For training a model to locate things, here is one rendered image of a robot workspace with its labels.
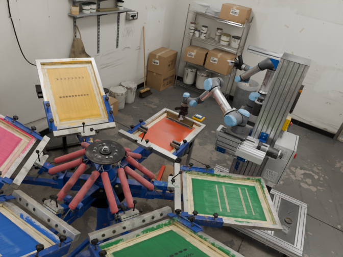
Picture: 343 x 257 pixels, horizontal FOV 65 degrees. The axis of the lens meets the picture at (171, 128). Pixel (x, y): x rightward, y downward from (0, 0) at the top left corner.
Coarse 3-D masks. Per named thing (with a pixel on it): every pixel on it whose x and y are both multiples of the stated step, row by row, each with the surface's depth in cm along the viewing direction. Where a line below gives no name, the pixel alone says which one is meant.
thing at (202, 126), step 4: (164, 108) 344; (160, 112) 334; (164, 112) 341; (152, 116) 323; (156, 116) 325; (148, 120) 314; (152, 120) 319; (192, 120) 330; (144, 124) 306; (196, 124) 328; (200, 124) 325; (204, 124) 326; (200, 128) 317; (136, 132) 296; (196, 132) 309; (200, 132) 315; (136, 136) 285; (192, 136) 301; (196, 136) 307; (144, 140) 281; (188, 140) 293; (192, 140) 301; (188, 144) 293
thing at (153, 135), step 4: (160, 120) 325; (164, 120) 327; (156, 124) 316; (152, 128) 308; (148, 132) 301; (152, 132) 302; (156, 132) 303; (160, 132) 305; (140, 136) 292; (144, 136) 293; (148, 136) 294; (152, 136) 296; (156, 136) 297; (160, 136) 298; (152, 140) 289; (156, 140) 290
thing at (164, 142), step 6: (192, 126) 325; (186, 132) 313; (162, 138) 295; (168, 138) 297; (174, 138) 299; (180, 138) 301; (156, 144) 284; (162, 144) 286; (168, 144) 288; (168, 150) 279
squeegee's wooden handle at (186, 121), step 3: (168, 111) 327; (168, 114) 328; (171, 114) 326; (174, 114) 324; (177, 114) 324; (171, 117) 328; (174, 117) 326; (177, 117) 324; (183, 117) 320; (180, 120) 323; (183, 120) 321; (186, 120) 319; (189, 120) 317; (186, 123) 320; (189, 123) 318; (192, 123) 316
